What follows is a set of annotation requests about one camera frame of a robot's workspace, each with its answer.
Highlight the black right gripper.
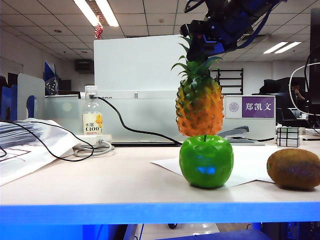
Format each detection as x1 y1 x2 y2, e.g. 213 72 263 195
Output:
186 16 237 62

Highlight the plastic pineapple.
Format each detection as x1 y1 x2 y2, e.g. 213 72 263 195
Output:
171 34 225 138

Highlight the green apple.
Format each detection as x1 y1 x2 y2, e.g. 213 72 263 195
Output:
179 134 235 189

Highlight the brown kiwi fruit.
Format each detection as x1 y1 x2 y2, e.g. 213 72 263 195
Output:
266 148 320 190

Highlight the black shelf rack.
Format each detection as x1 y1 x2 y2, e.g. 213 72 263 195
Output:
211 68 244 96

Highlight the ceiling air vent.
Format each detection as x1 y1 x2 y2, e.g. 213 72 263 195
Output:
241 34 270 42

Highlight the white board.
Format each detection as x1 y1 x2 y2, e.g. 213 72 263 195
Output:
93 34 191 92

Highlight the frosted glass desk partition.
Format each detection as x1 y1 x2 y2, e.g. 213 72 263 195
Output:
44 89 276 142

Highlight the black office chair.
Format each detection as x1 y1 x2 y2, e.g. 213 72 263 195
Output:
276 107 311 128
258 78 291 97

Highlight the distant ceiling light pair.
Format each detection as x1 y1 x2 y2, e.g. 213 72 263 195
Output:
262 41 302 55

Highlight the purple name plate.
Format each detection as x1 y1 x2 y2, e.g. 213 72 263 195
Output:
224 95 276 120

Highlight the grey stapler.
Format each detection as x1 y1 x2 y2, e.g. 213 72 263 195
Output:
219 125 265 147

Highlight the long ceiling light strip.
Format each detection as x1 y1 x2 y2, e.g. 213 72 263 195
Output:
94 0 120 28
73 0 102 27

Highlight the red hanging ornament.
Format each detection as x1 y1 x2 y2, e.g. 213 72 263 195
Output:
93 15 105 40

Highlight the person in background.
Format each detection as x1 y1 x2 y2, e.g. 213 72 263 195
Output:
289 81 307 101

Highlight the clear C100 drink bottle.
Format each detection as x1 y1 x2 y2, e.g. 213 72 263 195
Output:
82 85 104 136

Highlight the white paper sheet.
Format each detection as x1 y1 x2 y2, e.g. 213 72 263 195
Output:
149 145 320 190

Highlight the silver mirror cube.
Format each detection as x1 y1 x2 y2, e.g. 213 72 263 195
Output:
275 126 300 148

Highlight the white power adapter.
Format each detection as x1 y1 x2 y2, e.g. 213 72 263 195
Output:
74 134 113 146

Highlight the blue triangular flag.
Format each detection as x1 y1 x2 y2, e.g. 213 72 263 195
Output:
43 61 60 82

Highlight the dotted calibration board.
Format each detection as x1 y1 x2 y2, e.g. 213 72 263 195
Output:
44 76 60 96

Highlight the blue file holder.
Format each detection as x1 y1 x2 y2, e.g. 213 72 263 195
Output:
0 84 18 122

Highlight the large printed drawing sheet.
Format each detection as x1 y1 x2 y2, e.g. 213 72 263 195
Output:
0 118 83 187

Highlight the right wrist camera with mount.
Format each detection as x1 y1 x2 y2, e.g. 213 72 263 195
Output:
180 21 208 36

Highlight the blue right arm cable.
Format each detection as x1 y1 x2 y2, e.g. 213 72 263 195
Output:
236 7 272 50

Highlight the white cable loop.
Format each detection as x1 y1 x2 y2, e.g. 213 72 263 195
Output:
288 62 320 117

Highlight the thick black cable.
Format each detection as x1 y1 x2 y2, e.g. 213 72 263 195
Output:
96 96 182 146

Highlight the black cable loop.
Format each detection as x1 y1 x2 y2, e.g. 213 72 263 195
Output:
303 46 320 106

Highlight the black wall box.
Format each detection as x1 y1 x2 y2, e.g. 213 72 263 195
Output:
75 59 95 74

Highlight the black monitor post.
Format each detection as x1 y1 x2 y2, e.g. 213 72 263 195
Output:
307 8 320 128

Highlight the white coiled cable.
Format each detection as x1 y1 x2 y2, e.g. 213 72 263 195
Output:
72 139 115 158

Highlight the thin black cable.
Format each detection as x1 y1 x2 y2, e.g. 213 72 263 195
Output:
0 120 95 162

